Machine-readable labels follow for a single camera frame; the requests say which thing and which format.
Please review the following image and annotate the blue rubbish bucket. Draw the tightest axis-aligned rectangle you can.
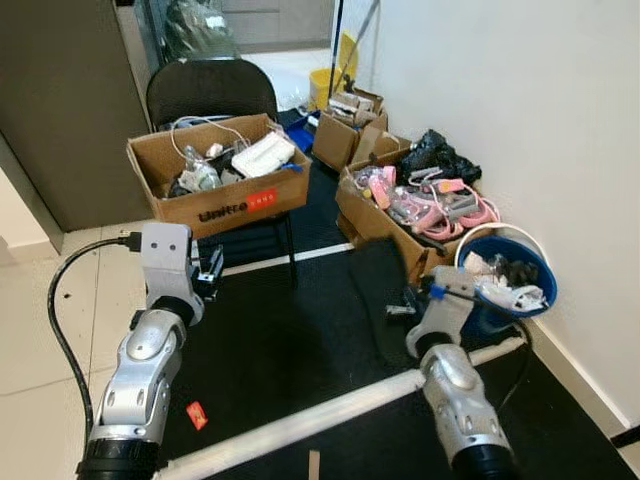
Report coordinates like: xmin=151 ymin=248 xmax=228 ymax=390
xmin=454 ymin=222 xmax=560 ymax=338

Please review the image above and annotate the white crumpled trash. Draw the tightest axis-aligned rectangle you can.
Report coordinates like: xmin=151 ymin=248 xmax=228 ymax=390
xmin=476 ymin=278 xmax=550 ymax=315

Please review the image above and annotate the black crumpled trash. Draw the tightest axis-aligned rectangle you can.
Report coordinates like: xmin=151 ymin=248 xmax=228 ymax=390
xmin=495 ymin=257 xmax=542 ymax=291

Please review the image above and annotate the printed cardboard box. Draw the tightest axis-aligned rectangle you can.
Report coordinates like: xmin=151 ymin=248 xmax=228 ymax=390
xmin=126 ymin=112 xmax=314 ymax=242

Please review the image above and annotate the white paper piece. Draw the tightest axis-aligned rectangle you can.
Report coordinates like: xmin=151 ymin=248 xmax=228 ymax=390
xmin=461 ymin=250 xmax=501 ymax=283

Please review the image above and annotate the clear plastic bottle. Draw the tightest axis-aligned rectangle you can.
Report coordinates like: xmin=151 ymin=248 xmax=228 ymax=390
xmin=178 ymin=145 xmax=223 ymax=194

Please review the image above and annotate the white folded device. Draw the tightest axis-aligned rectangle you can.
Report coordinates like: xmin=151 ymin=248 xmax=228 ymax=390
xmin=230 ymin=131 xmax=298 ymax=180

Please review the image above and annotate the red scrap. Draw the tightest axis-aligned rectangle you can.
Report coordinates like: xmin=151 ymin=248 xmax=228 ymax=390
xmin=185 ymin=400 xmax=210 ymax=432

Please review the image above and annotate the black plastic bag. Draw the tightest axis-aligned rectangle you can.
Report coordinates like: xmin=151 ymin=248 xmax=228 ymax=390
xmin=397 ymin=128 xmax=484 ymax=188

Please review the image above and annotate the white floor pipe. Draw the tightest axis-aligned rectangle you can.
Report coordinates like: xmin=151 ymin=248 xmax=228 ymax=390
xmin=158 ymin=335 xmax=528 ymax=480

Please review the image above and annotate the small cardboard box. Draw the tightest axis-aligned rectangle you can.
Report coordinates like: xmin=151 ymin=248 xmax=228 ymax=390
xmin=311 ymin=87 xmax=393 ymax=174

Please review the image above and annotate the black chair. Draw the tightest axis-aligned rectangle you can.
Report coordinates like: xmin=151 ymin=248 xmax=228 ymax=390
xmin=146 ymin=57 xmax=301 ymax=291

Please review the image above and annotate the yellow mop bucket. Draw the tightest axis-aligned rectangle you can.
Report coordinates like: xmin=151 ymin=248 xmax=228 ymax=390
xmin=308 ymin=30 xmax=361 ymax=113

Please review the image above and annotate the dark brown door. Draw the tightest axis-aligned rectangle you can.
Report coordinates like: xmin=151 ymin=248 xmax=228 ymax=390
xmin=0 ymin=0 xmax=153 ymax=234

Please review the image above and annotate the dark garbage bag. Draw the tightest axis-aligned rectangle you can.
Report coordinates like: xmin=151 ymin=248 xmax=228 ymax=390
xmin=163 ymin=0 xmax=243 ymax=63

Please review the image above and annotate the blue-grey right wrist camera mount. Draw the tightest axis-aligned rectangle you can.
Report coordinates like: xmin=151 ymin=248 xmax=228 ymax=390
xmin=405 ymin=265 xmax=480 ymax=348

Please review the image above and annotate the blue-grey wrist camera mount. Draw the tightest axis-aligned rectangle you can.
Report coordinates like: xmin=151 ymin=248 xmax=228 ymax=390
xmin=139 ymin=222 xmax=202 ymax=303
xmin=405 ymin=265 xmax=480 ymax=348

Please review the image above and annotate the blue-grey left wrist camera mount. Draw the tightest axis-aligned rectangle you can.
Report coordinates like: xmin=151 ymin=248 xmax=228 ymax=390
xmin=139 ymin=222 xmax=202 ymax=303

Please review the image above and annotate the cardboard box with pink cables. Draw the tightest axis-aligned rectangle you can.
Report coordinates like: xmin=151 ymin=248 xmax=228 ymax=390
xmin=334 ymin=158 xmax=503 ymax=288

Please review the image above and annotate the pink cable bundle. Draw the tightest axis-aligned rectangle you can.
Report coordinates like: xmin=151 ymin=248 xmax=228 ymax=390
xmin=345 ymin=165 xmax=502 ymax=243

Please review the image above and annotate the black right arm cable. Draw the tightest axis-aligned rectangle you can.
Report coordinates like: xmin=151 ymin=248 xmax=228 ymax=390
xmin=428 ymin=283 xmax=538 ymax=413

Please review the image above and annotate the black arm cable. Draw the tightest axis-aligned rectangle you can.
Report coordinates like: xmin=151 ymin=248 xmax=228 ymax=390
xmin=428 ymin=283 xmax=538 ymax=413
xmin=47 ymin=233 xmax=144 ymax=446

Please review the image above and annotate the thin white cable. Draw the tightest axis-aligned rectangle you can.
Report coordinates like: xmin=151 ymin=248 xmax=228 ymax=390
xmin=168 ymin=116 xmax=253 ymax=153

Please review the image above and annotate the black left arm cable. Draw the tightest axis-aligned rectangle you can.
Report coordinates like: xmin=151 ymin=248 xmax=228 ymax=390
xmin=47 ymin=233 xmax=144 ymax=446

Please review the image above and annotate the black mop handle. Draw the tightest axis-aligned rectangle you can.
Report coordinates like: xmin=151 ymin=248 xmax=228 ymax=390
xmin=334 ymin=0 xmax=347 ymax=96

